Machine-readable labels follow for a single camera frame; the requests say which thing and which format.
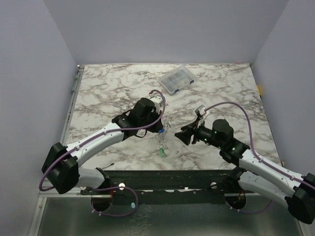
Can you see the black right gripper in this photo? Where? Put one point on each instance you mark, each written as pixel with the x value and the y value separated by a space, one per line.
pixel 194 135

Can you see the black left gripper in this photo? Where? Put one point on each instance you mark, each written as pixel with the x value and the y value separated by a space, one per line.
pixel 156 128

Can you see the green key tag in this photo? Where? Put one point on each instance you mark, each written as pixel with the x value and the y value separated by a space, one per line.
pixel 161 152

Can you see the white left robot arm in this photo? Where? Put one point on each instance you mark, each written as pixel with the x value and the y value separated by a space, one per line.
pixel 63 164

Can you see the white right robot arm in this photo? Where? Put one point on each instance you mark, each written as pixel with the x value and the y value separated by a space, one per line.
pixel 255 173

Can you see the clear plastic organizer box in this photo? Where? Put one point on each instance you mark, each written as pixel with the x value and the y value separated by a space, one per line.
pixel 177 79

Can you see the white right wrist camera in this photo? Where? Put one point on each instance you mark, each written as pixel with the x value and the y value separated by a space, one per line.
pixel 201 111

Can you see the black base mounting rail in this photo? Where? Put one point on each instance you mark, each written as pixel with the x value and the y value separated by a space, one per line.
pixel 171 187

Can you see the aluminium extrusion frame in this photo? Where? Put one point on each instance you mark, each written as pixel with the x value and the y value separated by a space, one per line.
pixel 41 201

